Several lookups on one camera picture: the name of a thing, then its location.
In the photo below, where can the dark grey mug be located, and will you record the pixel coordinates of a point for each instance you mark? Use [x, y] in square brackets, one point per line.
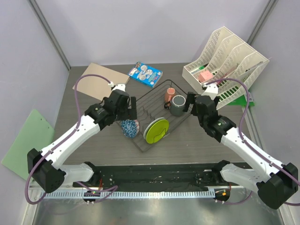
[176, 105]

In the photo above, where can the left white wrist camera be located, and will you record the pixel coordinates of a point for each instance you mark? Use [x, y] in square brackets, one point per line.
[117, 87]

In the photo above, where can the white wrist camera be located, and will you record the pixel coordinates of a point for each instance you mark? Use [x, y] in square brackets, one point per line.
[211, 91]
[117, 87]

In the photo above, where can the pink ceramic mug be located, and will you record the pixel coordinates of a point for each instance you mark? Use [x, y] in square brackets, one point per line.
[169, 94]

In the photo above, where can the blue picture book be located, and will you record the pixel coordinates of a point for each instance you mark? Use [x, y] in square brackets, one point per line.
[145, 74]

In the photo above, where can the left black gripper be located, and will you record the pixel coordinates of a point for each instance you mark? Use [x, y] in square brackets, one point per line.
[133, 113]

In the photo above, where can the white slotted cable duct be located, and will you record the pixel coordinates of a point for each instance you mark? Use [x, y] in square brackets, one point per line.
[85, 194]

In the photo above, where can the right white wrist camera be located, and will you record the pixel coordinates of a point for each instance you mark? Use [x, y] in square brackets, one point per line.
[211, 91]

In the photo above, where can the blue patterned bowl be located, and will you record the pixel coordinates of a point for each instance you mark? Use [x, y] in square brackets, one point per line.
[130, 128]

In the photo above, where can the green book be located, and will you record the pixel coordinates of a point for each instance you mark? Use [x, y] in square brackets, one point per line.
[242, 101]

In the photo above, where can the black wire dish rack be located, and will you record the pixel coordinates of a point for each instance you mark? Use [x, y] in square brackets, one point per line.
[150, 106]

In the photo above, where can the tan cardboard folder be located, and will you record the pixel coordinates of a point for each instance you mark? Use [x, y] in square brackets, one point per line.
[92, 85]

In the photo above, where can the lime green plate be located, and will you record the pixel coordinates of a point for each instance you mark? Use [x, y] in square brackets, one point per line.
[157, 131]

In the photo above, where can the pink box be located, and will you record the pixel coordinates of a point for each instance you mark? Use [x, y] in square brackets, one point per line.
[203, 76]

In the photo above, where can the white plastic file organizer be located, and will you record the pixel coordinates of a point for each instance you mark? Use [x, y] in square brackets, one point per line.
[226, 56]

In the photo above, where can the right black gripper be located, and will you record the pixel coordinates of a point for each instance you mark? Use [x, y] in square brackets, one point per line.
[190, 100]

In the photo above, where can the white plate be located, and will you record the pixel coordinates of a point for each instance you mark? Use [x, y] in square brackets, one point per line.
[148, 127]

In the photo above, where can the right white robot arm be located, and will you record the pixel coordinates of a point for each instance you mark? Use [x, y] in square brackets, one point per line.
[273, 181]

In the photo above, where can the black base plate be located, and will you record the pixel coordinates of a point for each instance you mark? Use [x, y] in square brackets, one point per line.
[157, 178]

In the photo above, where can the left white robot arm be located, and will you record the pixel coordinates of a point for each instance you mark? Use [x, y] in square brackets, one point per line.
[47, 166]

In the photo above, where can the light green clipboard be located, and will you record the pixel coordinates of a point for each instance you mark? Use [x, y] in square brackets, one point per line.
[36, 133]

